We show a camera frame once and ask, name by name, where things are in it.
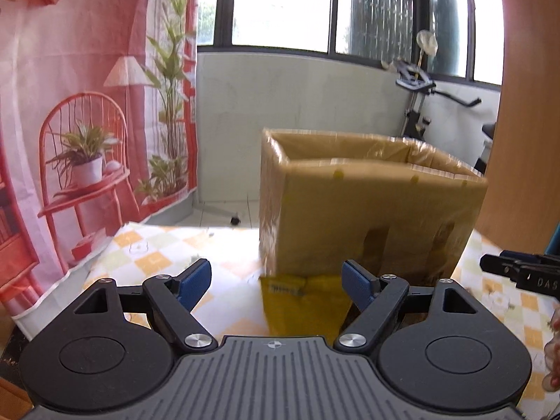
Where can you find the white cloth on stick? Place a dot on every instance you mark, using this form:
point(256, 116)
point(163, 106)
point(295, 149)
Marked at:
point(427, 43)

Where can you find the dark teal cloth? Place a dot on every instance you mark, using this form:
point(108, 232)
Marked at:
point(554, 240)

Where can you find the printed room backdrop cloth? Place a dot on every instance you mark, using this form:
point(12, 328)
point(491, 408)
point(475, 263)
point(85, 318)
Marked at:
point(65, 52)

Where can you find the yellow snack packet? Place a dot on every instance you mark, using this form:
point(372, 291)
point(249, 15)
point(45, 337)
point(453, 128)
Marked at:
point(302, 306)

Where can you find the checkered tablecloth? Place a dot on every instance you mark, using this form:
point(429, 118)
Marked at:
point(153, 245)

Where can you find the wooden panel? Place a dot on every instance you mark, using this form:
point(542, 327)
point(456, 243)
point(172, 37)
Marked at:
point(525, 118)

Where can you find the person's right hand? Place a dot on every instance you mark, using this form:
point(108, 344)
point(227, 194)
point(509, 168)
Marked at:
point(555, 350)

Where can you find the black exercise bike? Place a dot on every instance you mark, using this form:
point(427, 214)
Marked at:
point(413, 120)

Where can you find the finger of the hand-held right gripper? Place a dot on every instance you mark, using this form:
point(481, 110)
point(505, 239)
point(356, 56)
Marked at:
point(498, 265)
point(523, 255)

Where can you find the dark framed window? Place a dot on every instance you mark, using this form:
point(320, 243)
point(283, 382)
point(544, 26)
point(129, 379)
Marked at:
point(280, 4)

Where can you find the cardboard box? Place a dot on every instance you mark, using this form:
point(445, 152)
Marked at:
point(332, 210)

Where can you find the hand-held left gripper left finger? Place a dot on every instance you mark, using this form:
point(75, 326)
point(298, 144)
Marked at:
point(194, 283)

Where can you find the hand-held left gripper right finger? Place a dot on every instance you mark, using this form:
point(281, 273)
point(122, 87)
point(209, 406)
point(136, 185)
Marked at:
point(356, 283)

